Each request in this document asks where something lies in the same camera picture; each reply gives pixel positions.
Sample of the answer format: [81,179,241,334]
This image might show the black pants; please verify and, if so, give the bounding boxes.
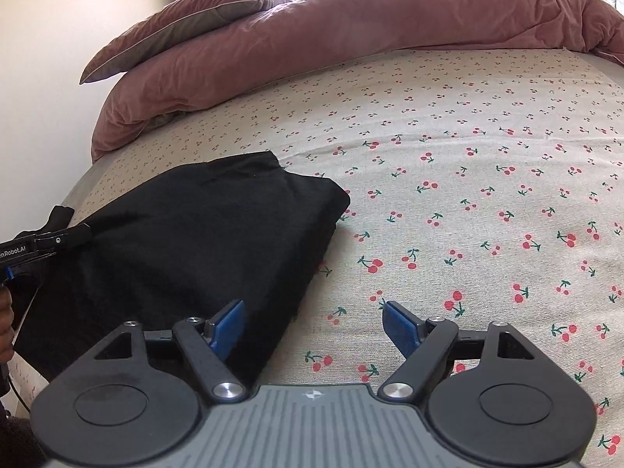
[13,152,350,384]

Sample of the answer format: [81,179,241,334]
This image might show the person left hand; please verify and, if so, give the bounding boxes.
[0,285,15,363]

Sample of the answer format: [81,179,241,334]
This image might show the cherry print bed sheet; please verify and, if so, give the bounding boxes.
[70,51,623,467]

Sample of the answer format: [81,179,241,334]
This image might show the pink grey pillow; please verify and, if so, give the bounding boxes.
[79,0,291,85]

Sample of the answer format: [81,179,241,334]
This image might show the pink duvet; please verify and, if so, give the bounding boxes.
[91,0,623,160]

